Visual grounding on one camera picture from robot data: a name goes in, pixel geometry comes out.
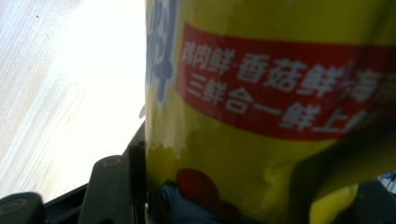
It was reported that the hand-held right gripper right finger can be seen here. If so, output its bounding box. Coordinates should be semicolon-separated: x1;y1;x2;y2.
288;78;396;224

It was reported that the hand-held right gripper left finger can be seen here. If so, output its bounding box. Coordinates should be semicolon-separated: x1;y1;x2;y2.
77;121;148;224

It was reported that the yellow seasoning pouch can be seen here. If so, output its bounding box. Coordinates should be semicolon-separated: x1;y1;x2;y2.
144;0;396;224

